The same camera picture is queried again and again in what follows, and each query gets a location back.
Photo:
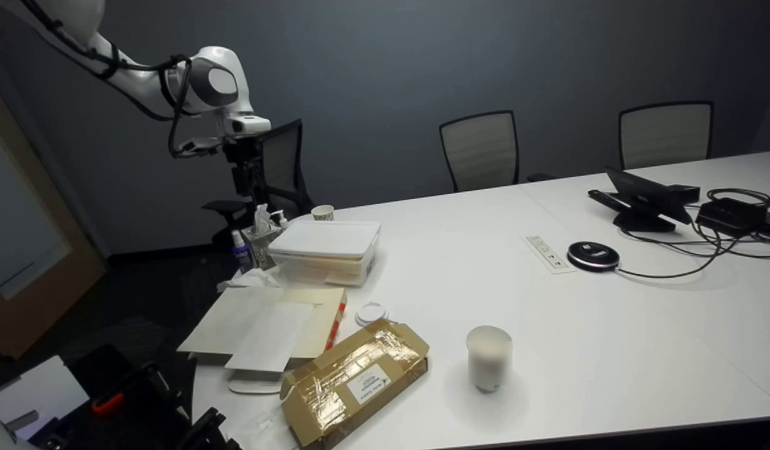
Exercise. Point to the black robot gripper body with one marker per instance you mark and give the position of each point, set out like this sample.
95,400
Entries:
245,158

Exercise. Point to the white tissue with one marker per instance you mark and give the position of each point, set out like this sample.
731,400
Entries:
262,221
250,275

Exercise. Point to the grey patterned tissue box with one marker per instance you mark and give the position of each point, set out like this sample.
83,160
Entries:
262,251

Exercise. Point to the flat brown cardboard box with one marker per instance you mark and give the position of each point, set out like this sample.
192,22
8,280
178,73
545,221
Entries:
351,378

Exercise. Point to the black swivel office chair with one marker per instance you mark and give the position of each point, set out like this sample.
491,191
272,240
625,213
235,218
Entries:
287,158

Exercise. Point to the clear sanitizer bottle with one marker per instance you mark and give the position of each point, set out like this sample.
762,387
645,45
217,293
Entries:
240,251

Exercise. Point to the white lidded plastic container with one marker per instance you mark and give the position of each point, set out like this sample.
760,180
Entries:
325,245

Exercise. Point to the white paper sheet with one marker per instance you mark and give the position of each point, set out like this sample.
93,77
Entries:
267,341

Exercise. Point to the red white pen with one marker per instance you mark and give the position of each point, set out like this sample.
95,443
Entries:
335,323

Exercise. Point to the small round white cap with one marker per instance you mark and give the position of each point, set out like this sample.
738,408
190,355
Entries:
371,313

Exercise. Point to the wooden door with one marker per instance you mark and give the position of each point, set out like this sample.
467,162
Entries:
62,278

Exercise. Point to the black mounting board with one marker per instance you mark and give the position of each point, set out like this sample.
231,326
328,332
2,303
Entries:
143,375

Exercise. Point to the grey mesh office chair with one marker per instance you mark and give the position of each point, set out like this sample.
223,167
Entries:
665,133
481,151

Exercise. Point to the printed paper cup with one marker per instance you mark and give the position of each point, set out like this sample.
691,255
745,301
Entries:
487,358

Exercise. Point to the white flat board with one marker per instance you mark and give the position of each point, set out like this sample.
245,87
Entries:
36,391

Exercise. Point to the white flat remote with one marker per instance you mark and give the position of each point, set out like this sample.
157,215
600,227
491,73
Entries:
548,253

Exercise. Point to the round black speaker puck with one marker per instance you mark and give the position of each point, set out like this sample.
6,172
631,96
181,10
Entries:
592,255

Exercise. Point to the black conference phone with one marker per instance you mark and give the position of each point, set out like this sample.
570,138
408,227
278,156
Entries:
643,201

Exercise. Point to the black power adapter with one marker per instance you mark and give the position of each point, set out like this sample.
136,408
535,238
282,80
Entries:
735,218

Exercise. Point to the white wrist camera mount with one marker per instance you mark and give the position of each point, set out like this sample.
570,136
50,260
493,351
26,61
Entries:
250,126

